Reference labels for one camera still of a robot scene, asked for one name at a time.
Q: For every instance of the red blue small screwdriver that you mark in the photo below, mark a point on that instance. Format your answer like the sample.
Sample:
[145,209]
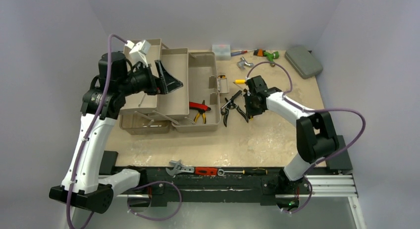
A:
[237,53]

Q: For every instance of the black orange screwdriver on base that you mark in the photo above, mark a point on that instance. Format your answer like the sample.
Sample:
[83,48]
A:
[255,172]

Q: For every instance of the aluminium frame rail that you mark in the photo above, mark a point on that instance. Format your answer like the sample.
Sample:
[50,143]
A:
[334,184]

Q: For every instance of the green orange spray nozzle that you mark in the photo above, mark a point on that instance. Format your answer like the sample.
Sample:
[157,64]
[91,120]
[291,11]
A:
[269,56]

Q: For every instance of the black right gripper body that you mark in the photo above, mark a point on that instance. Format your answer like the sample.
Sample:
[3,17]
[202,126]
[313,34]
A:
[248,98]

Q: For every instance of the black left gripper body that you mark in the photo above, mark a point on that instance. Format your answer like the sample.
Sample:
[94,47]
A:
[143,80]

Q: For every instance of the black right corner block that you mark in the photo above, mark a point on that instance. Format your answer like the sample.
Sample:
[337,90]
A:
[340,164]

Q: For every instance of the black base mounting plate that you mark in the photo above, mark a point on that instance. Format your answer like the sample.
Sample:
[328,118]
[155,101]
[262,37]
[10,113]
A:
[151,176]

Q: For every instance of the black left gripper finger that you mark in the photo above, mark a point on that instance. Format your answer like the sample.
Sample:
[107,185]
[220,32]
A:
[169,87]
[164,75]

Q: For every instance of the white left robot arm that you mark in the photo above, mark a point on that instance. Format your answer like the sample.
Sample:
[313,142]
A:
[118,78]

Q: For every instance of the grey sharpening stone block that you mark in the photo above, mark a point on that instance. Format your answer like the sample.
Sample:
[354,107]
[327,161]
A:
[302,60]

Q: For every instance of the clear plastic screw box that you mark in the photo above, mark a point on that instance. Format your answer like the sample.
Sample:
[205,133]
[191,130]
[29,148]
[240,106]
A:
[221,51]

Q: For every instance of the black corner block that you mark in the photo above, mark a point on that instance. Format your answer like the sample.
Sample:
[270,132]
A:
[108,162]
[340,164]

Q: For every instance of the yellow black pliers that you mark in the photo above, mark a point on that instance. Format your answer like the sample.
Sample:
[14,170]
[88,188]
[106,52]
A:
[200,115]

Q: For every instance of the small black handled hammer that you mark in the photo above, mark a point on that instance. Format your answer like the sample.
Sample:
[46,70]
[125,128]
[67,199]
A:
[231,100]

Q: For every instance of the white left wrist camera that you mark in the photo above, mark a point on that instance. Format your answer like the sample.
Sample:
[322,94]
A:
[138,51]

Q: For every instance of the red black folding tool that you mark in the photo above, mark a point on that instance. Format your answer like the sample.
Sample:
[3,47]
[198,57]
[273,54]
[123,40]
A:
[199,107]

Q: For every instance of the black left corner block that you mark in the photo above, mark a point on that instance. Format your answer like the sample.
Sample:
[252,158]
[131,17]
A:
[108,162]

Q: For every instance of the beige plastic tool box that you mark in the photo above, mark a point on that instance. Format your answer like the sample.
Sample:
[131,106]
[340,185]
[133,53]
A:
[190,99]

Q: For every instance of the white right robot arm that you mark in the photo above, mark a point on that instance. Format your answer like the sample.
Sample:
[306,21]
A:
[316,137]

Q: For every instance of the red handled adjustable wrench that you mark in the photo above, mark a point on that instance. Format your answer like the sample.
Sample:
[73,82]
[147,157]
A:
[176,167]

